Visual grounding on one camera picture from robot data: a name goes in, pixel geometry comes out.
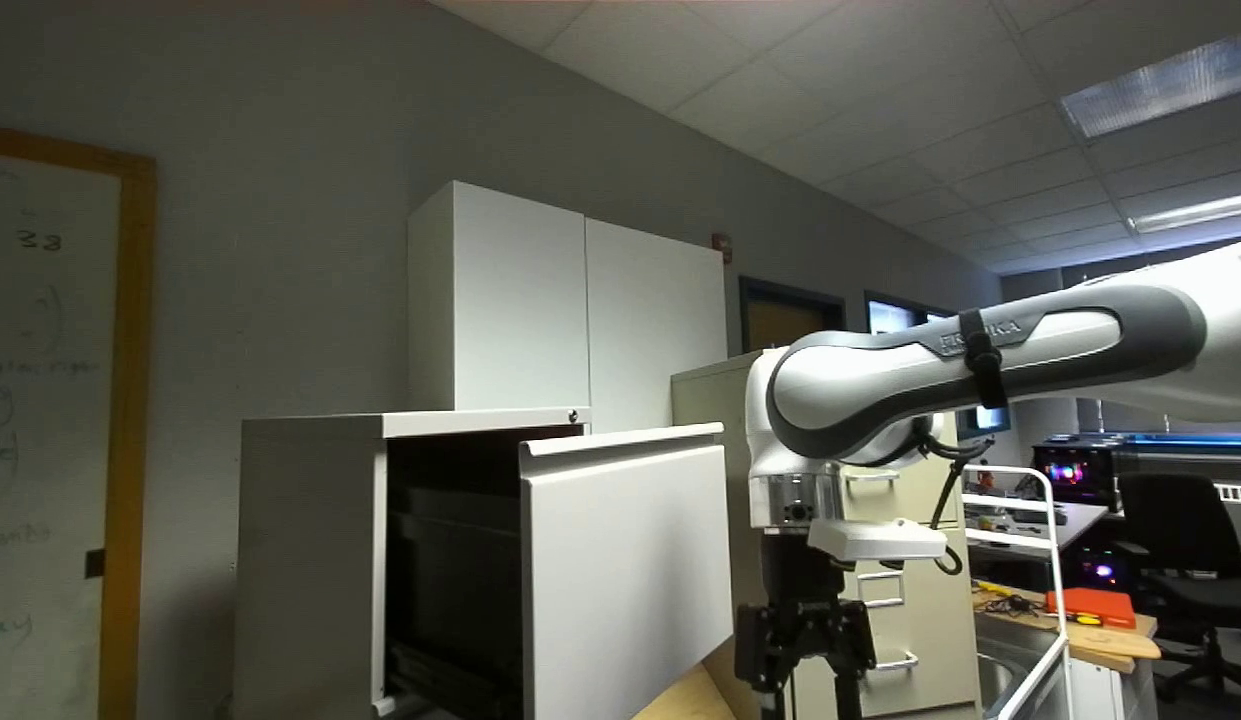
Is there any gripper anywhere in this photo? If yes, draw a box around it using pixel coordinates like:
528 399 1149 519
734 532 879 720

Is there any light grey drawer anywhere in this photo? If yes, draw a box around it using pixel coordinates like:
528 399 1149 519
384 421 737 720

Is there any beige filing cabinet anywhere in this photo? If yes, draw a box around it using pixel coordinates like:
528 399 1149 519
669 348 983 720

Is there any tall white cabinet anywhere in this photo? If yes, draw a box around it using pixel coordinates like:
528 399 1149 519
407 180 730 437

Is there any light grey cabinet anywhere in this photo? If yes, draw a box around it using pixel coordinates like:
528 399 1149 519
232 407 737 720

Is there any white tube rack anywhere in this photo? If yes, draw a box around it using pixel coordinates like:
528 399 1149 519
963 464 1078 720

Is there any orange case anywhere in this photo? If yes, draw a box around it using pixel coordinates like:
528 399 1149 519
1043 587 1139 630

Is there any monitor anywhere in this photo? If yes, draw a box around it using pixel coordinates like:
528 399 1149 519
955 404 1013 442

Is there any computer with coloured lights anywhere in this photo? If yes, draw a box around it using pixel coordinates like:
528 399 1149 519
1032 434 1122 504

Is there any dark framed door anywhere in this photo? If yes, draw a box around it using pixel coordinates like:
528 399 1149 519
737 275 847 355

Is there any dark framed window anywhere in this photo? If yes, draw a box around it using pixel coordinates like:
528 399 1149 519
864 290 959 337

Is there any black office chair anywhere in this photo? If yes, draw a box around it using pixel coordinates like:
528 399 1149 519
1113 471 1241 703

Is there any ceiling light panel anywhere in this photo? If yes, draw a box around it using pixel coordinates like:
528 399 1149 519
1058 28 1241 142
1126 189 1241 237

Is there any wood framed whiteboard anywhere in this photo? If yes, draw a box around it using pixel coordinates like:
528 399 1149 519
0 124 160 720

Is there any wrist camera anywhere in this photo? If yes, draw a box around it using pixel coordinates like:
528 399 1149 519
807 516 951 565

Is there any drawer handle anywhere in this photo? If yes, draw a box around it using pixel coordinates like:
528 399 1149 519
519 421 727 462

